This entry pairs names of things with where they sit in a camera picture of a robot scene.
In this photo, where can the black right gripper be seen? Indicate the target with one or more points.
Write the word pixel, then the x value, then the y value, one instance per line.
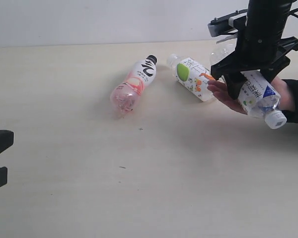
pixel 266 55

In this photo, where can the green pear tea bottle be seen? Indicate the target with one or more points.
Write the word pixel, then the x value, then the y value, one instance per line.
pixel 192 75

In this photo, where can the person's open hand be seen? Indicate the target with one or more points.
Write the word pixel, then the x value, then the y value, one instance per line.
pixel 220 92

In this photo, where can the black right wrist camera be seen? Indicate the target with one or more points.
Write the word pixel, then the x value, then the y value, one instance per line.
pixel 226 24

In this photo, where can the pink peach drink bottle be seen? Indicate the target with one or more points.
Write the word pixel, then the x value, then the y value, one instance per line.
pixel 125 97

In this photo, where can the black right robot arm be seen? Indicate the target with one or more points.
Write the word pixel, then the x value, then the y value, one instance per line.
pixel 266 19

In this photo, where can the blue label tea bottle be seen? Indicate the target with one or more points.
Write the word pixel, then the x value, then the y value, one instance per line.
pixel 259 99

